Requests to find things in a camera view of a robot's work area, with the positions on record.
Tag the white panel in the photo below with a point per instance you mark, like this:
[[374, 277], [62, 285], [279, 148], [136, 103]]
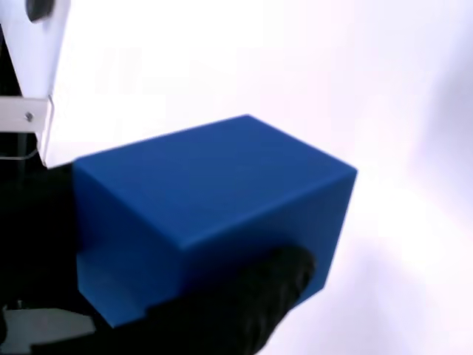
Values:
[[37, 59]]

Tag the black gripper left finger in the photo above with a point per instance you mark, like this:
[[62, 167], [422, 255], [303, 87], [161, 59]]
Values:
[[37, 236]]

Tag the aluminium bracket with screw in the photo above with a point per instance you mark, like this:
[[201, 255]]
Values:
[[22, 114]]

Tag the blue cube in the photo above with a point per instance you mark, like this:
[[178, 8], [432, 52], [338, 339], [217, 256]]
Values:
[[221, 177]]

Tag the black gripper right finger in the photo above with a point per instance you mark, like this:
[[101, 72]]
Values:
[[236, 307]]

